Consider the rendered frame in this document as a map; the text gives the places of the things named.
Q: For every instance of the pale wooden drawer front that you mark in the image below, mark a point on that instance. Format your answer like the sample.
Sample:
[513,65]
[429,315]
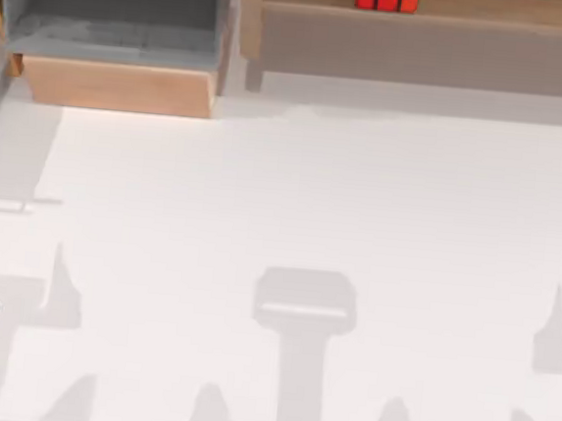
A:
[117,86]

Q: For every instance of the wooden open shelf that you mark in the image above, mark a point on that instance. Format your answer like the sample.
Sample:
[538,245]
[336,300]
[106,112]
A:
[423,45]

